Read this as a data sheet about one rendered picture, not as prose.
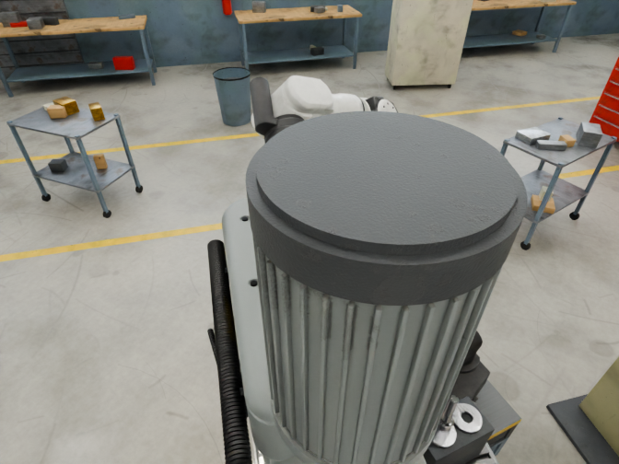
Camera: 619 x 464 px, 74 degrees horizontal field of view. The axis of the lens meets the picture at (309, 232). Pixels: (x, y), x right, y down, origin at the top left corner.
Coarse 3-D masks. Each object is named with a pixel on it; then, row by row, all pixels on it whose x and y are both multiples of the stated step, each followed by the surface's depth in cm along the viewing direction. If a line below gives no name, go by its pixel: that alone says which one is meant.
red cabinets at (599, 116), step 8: (616, 64) 475; (616, 72) 477; (608, 80) 489; (616, 80) 479; (608, 88) 490; (616, 88) 481; (608, 96) 492; (616, 96) 484; (600, 104) 503; (608, 104) 494; (616, 104) 485; (600, 112) 505; (608, 112) 496; (616, 112) 486; (592, 120) 516; (600, 120) 507; (608, 120) 499; (616, 120) 488; (608, 128) 500; (616, 128) 490; (616, 136) 492
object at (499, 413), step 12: (480, 396) 208; (492, 396) 208; (480, 408) 204; (492, 408) 204; (504, 408) 204; (492, 420) 199; (504, 420) 199; (516, 420) 199; (504, 432) 204; (492, 444) 207; (504, 444) 216
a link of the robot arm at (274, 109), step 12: (252, 84) 71; (264, 84) 71; (252, 96) 71; (264, 96) 70; (276, 96) 72; (252, 108) 70; (264, 108) 69; (276, 108) 71; (288, 108) 71; (252, 120) 77; (264, 120) 68; (276, 120) 70; (288, 120) 69; (300, 120) 70; (264, 132) 71; (276, 132) 69
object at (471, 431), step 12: (456, 408) 128; (468, 408) 128; (456, 420) 125; (468, 420) 127; (480, 420) 125; (456, 432) 124; (468, 432) 123; (480, 432) 124; (492, 432) 125; (432, 444) 121; (444, 444) 120; (456, 444) 121; (468, 444) 121; (480, 444) 127; (432, 456) 119; (444, 456) 118; (456, 456) 124; (468, 456) 130
